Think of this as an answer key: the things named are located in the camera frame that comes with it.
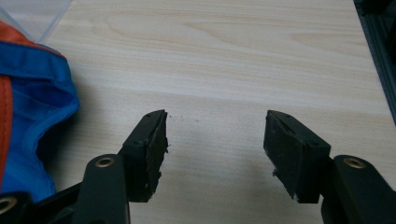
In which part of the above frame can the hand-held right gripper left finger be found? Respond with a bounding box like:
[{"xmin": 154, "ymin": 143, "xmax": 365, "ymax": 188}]
[{"xmin": 117, "ymin": 108, "xmax": 169, "ymax": 203}]

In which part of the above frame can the dark metal frame rail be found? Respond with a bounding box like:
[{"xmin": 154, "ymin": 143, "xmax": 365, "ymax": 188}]
[{"xmin": 353, "ymin": 0, "xmax": 396, "ymax": 125}]

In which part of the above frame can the blue and orange cloth garment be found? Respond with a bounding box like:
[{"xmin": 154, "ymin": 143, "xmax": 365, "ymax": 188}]
[{"xmin": 0, "ymin": 21, "xmax": 81, "ymax": 203}]

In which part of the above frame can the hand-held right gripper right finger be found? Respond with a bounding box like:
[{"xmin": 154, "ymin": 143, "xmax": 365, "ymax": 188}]
[{"xmin": 262, "ymin": 109, "xmax": 332, "ymax": 204}]

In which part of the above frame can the clear plastic sheet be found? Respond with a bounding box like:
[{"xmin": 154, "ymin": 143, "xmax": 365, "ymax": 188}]
[{"xmin": 0, "ymin": 0, "xmax": 75, "ymax": 45}]

